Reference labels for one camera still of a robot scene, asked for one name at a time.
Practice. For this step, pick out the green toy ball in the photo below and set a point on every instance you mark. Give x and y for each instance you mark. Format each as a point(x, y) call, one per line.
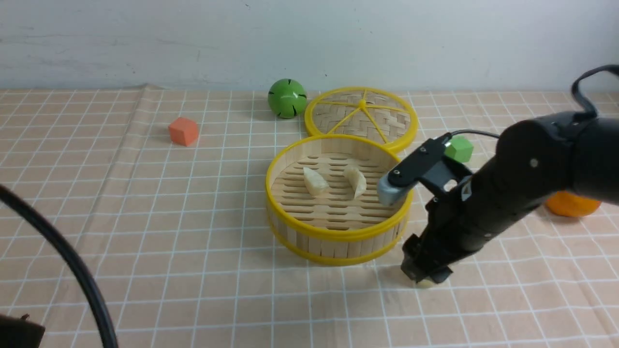
point(287, 98)

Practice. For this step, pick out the white dumpling bottom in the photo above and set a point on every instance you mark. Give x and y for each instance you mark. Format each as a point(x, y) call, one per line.
point(314, 182)

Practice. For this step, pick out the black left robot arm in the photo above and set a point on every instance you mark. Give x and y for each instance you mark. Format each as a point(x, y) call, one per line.
point(20, 332)

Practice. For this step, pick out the orange cube block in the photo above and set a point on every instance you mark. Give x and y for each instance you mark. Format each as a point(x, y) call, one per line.
point(183, 131)

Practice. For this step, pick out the green cube block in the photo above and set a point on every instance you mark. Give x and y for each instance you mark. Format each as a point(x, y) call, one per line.
point(460, 149)

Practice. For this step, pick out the white dumpling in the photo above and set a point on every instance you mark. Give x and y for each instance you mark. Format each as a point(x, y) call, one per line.
point(356, 180)
point(314, 182)

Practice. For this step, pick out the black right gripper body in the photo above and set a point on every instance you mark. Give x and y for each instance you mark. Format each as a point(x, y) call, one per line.
point(450, 235)

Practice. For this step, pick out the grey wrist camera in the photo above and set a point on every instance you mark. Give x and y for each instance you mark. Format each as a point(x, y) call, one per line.
point(427, 165)

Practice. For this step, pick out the pale green dumpling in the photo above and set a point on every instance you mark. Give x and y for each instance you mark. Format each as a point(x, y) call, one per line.
point(426, 284)

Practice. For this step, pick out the orange yellow toy pear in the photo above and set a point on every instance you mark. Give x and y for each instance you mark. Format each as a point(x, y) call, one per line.
point(567, 204)

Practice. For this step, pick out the bamboo steamer tray yellow rim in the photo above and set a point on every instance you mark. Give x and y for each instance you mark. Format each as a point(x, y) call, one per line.
point(333, 228)

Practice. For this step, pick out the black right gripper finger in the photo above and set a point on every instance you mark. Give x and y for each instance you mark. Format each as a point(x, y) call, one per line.
point(440, 274)
point(409, 268)

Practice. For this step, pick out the beige checkered tablecloth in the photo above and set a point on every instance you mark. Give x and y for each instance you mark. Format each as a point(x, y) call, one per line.
point(179, 243)

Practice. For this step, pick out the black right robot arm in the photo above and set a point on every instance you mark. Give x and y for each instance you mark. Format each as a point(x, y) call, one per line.
point(533, 159)

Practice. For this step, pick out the woven bamboo steamer lid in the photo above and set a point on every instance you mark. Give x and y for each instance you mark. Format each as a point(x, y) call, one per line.
point(373, 114)

